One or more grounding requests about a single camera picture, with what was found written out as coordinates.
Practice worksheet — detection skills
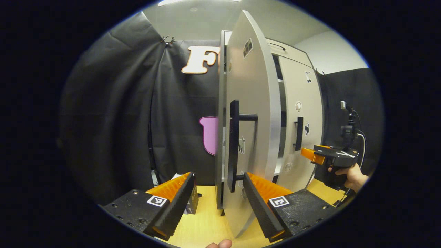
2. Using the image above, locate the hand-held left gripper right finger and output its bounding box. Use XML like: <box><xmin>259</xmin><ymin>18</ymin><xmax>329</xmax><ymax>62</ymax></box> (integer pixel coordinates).
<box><xmin>242</xmin><ymin>172</ymin><xmax>340</xmax><ymax>242</ymax></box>

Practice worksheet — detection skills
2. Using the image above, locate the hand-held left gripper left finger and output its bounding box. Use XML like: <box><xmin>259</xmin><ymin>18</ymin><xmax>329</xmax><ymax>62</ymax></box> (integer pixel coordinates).
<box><xmin>103</xmin><ymin>172</ymin><xmax>196</xmax><ymax>241</ymax></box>

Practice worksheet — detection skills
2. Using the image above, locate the white cabinet door black cat sticker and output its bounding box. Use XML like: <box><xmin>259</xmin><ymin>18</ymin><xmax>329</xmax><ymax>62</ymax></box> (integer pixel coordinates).
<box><xmin>277</xmin><ymin>55</ymin><xmax>325</xmax><ymax>194</ymax></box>

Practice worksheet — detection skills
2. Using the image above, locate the white cabinet door camera sticker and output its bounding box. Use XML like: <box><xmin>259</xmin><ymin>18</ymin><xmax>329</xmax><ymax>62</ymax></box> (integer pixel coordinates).
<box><xmin>220</xmin><ymin>10</ymin><xmax>282</xmax><ymax>239</ymax></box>

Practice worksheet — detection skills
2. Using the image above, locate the white grey cabinet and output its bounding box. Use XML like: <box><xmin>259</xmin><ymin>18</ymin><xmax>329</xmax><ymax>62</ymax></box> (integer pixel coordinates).
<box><xmin>215</xmin><ymin>30</ymin><xmax>325</xmax><ymax>210</ymax></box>

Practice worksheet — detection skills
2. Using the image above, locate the white cabinet drawer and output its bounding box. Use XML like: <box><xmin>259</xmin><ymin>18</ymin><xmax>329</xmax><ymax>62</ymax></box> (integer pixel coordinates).
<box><xmin>265</xmin><ymin>37</ymin><xmax>313</xmax><ymax>68</ymax></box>

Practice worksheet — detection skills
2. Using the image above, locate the dark book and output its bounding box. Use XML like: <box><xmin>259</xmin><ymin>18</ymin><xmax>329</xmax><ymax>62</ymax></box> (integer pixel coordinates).
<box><xmin>186</xmin><ymin>172</ymin><xmax>199</xmax><ymax>215</ymax></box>

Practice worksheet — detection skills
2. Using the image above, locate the black backdrop cloth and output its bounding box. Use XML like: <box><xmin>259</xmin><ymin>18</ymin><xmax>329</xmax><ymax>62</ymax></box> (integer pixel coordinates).
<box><xmin>59</xmin><ymin>10</ymin><xmax>384</xmax><ymax>206</ymax></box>

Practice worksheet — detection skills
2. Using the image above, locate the ceiling light panel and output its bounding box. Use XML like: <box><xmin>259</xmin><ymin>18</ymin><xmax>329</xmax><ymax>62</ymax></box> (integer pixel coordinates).
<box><xmin>158</xmin><ymin>0</ymin><xmax>242</xmax><ymax>7</ymax></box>

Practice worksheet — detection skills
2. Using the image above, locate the black door handle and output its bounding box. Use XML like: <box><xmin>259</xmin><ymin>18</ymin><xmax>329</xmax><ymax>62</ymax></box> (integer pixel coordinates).
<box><xmin>227</xmin><ymin>100</ymin><xmax>259</xmax><ymax>193</ymax></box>
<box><xmin>293</xmin><ymin>116</ymin><xmax>305</xmax><ymax>151</ymax></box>

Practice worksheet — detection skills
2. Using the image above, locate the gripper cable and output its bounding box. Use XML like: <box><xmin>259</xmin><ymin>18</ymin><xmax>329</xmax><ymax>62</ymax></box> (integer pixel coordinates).
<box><xmin>351</xmin><ymin>107</ymin><xmax>367</xmax><ymax>170</ymax></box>

